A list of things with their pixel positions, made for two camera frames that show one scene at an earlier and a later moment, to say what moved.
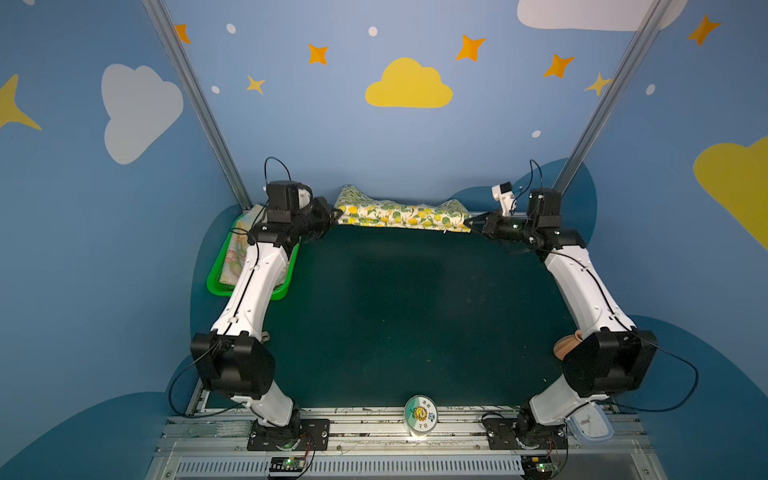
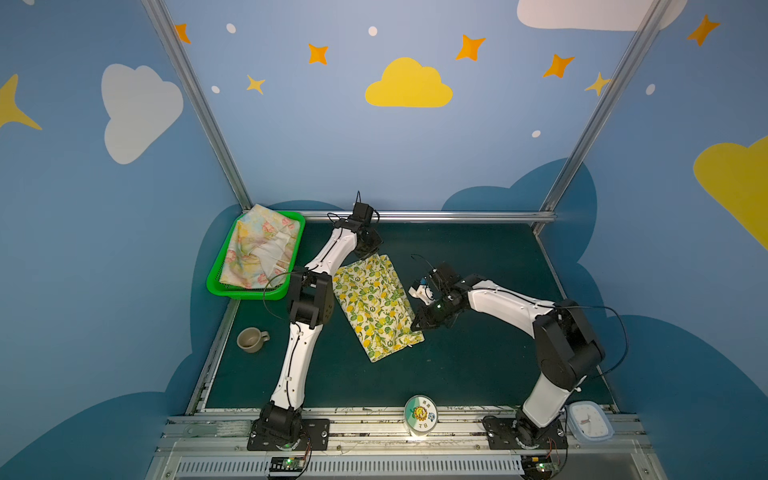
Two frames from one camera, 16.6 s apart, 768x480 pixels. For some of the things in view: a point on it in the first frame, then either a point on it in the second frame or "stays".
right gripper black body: (492, 223) to (433, 309)
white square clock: (590, 424) stays
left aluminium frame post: (160, 16) stays
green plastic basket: (214, 279) stays
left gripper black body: (321, 215) to (367, 241)
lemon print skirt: (355, 208) to (375, 301)
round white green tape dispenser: (421, 413) stays
